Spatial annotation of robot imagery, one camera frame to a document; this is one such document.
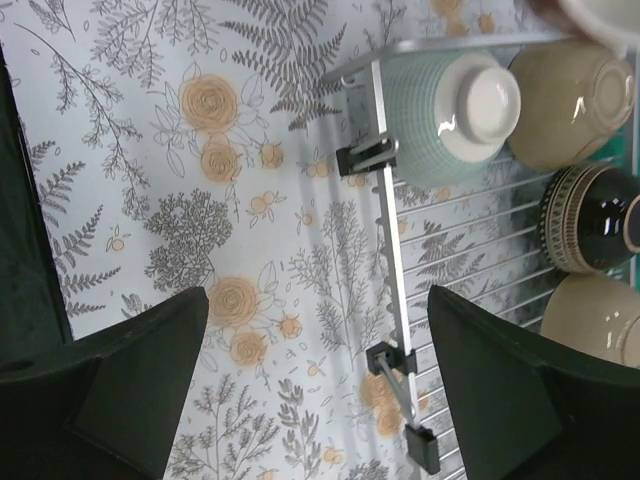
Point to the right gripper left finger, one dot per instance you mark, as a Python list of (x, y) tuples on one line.
[(142, 368)]

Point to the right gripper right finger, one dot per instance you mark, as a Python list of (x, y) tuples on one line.
[(526, 407)]

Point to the red floral bowl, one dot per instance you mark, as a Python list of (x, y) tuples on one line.
[(612, 23)]

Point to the beige bowl back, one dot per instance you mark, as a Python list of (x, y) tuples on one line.
[(597, 315)]

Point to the beige bowl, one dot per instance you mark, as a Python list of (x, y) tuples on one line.
[(597, 315), (574, 96)]

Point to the dark brown patterned bowl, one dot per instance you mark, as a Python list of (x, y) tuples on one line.
[(581, 218)]

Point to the green cloth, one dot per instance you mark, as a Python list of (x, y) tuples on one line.
[(624, 156)]

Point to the floral patterned table mat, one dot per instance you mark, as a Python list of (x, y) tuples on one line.
[(167, 156)]

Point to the mint green dotted bowl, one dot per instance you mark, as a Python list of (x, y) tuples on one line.
[(450, 112)]

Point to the beige bowl left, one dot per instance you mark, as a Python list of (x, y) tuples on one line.
[(574, 96)]

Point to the metal wire dish rack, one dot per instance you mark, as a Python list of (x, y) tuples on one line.
[(477, 238)]

